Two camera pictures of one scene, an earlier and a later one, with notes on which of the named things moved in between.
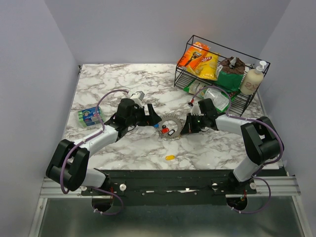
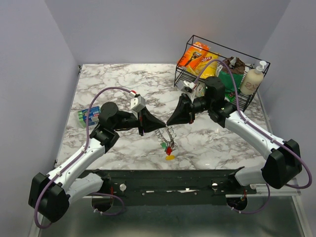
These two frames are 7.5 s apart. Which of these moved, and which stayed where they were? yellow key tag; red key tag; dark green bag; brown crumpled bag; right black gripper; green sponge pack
Moved: right black gripper; red key tag
Stayed: green sponge pack; brown crumpled bag; yellow key tag; dark green bag
